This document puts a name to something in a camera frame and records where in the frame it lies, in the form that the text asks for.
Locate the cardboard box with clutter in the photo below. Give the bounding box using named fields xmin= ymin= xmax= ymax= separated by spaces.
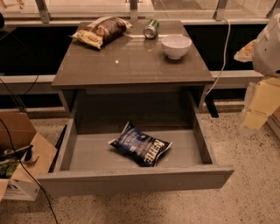
xmin=0 ymin=112 xmax=57 ymax=201

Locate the cardboard box at right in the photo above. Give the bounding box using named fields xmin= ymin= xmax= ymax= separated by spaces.
xmin=267 ymin=107 xmax=280 ymax=138

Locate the open grey top drawer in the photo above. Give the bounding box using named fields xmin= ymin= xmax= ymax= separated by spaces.
xmin=39 ymin=91 xmax=234 ymax=196

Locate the grey cabinet with glossy top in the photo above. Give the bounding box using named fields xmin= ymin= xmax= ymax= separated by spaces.
xmin=51 ymin=19 xmax=215 ymax=117

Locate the black cable on floor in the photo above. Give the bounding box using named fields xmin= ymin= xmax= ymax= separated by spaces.
xmin=0 ymin=117 xmax=60 ymax=224

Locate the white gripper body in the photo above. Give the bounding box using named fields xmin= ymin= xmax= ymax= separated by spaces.
xmin=252 ymin=13 xmax=280 ymax=77

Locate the brown chip bag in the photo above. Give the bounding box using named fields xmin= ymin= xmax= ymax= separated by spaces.
xmin=72 ymin=17 xmax=133 ymax=49

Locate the blue kettle chip bag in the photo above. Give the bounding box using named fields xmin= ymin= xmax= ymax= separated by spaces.
xmin=108 ymin=122 xmax=172 ymax=167

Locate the white cable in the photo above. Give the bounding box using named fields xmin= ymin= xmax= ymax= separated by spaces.
xmin=205 ymin=17 xmax=232 ymax=96

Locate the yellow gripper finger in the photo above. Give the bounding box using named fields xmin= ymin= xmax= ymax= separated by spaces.
xmin=234 ymin=39 xmax=256 ymax=62
xmin=239 ymin=78 xmax=280 ymax=135

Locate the white ceramic bowl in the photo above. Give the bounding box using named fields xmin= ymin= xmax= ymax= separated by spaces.
xmin=161 ymin=35 xmax=193 ymax=60

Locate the green soda can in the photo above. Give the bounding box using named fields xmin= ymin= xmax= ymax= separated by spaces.
xmin=143 ymin=19 xmax=159 ymax=39

